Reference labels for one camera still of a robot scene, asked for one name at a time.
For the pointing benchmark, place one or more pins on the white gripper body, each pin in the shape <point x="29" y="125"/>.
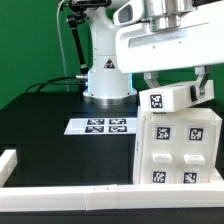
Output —
<point x="196" y="44"/>

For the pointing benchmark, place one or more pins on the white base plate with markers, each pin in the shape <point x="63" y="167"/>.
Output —
<point x="101" y="126"/>

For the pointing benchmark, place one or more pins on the white U-shaped border frame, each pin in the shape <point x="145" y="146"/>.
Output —
<point x="102" y="197"/>

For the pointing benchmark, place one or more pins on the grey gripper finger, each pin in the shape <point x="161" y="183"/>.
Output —
<point x="202" y="73"/>
<point x="151" y="79"/>

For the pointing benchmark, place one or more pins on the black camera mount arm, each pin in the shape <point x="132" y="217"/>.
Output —
<point x="77" y="33"/>

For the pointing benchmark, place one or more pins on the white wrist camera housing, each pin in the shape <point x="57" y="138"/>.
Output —
<point x="129" y="13"/>

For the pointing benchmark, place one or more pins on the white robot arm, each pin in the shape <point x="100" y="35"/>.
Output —
<point x="106" y="82"/>

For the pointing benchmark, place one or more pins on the white block with marker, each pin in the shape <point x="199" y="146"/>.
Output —
<point x="175" y="97"/>

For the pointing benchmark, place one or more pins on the white door panel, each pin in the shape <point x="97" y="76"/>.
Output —
<point x="196" y="150"/>
<point x="159" y="152"/>

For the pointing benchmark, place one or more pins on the white cabinet body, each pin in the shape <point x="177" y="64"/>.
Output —
<point x="177" y="147"/>

